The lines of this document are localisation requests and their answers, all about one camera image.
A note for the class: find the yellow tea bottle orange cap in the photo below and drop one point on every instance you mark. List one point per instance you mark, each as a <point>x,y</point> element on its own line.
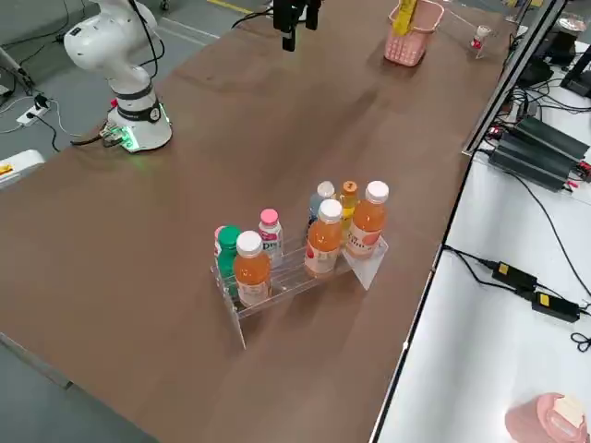
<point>405,18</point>
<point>349,203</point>

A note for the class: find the pink perforated plastic basket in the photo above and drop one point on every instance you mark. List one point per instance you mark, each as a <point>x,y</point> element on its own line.
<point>406,48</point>

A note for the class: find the blue drink bottle white cap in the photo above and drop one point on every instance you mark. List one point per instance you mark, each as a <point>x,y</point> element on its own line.
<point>318,203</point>

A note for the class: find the orange drink bottle white cap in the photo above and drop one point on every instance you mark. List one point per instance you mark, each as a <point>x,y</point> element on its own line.
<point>367,226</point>
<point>251,277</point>
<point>323,249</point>

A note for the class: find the clear acrylic stepped drinks tray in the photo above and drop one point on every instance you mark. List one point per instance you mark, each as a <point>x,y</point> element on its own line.
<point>369,272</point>

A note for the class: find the small red white bottle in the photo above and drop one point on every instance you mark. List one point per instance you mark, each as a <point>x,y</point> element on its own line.
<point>480,39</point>

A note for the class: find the white bottle pink cap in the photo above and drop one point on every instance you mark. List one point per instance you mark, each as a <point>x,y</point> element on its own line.
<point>217,244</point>
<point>270,240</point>

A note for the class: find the green plastic bottle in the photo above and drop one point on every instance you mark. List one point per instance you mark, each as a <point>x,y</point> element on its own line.
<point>228,258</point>

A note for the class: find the black power supply unit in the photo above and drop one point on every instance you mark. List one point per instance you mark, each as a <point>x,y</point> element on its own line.
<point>554,136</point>
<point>526,161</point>

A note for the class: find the white power strip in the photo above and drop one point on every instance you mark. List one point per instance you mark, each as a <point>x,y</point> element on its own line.
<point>32,116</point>

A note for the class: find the white control box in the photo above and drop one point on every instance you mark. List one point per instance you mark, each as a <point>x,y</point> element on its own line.
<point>18,168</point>

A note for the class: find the black power adapter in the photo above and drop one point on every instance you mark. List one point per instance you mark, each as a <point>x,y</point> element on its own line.
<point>512,274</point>
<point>554,304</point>

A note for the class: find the pink container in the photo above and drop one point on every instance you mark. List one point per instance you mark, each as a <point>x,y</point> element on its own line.
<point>526,420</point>

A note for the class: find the aluminium frame rail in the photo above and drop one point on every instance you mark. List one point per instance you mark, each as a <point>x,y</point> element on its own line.
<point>508,83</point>

